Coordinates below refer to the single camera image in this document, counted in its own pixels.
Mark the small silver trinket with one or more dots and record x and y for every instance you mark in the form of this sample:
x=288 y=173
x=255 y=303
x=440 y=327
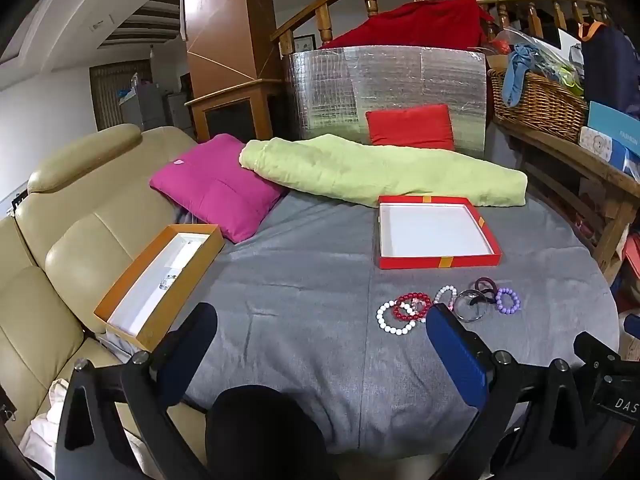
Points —
x=167 y=280

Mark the clear bangle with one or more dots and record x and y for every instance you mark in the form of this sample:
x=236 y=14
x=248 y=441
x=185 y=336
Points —
x=462 y=294

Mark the magenta pillow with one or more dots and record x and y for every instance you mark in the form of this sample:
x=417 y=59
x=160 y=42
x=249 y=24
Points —
x=220 y=190

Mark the wooden bench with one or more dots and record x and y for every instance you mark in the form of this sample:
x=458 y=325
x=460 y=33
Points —
x=565 y=152

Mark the green rolled blanket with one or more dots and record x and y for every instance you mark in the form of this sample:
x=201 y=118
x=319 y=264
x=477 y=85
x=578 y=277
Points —
x=375 y=170

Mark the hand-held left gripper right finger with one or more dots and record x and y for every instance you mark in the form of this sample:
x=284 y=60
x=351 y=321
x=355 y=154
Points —
x=457 y=355

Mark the grey refrigerator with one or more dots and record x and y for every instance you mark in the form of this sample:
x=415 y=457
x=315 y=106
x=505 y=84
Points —
x=145 y=107

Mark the framed picture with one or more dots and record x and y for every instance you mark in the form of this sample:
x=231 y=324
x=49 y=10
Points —
x=304 y=43

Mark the yellow-green cloth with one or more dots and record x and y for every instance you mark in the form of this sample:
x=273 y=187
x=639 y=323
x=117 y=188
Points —
x=567 y=77

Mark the red box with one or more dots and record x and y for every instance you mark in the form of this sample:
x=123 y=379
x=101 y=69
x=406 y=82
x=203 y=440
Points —
x=430 y=232

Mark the red blanket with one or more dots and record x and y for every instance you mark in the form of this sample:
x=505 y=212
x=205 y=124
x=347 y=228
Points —
x=420 y=25

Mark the blue box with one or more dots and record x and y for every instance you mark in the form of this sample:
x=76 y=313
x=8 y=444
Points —
x=612 y=122

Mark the blue cloth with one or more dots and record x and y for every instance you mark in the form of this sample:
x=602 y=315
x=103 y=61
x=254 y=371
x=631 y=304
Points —
x=517 y=75

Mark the silver foil panel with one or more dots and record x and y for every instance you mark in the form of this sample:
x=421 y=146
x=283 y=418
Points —
x=390 y=80

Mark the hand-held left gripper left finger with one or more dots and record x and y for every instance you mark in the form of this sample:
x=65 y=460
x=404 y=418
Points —
x=187 y=350

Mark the red cushion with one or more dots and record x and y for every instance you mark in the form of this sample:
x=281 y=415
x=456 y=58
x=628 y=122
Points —
x=410 y=127

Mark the orange box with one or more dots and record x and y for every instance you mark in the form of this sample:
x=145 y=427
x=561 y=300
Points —
x=145 y=292

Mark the beige leather sofa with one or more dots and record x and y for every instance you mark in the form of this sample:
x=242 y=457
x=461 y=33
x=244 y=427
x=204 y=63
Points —
x=75 y=220

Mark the white cloth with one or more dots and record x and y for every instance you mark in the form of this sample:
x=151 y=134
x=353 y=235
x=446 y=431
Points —
x=47 y=425

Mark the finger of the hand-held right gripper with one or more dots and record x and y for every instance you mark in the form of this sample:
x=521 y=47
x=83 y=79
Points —
x=595 y=352

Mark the wicker basket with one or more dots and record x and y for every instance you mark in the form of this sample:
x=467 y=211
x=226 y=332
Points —
x=540 y=105

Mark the wooden cabinet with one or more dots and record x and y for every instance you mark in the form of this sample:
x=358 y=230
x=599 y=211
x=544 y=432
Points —
x=235 y=110

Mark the wooden railing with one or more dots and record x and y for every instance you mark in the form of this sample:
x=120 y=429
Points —
x=325 y=15

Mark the white patterned box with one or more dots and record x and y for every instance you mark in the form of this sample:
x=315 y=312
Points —
x=597 y=142

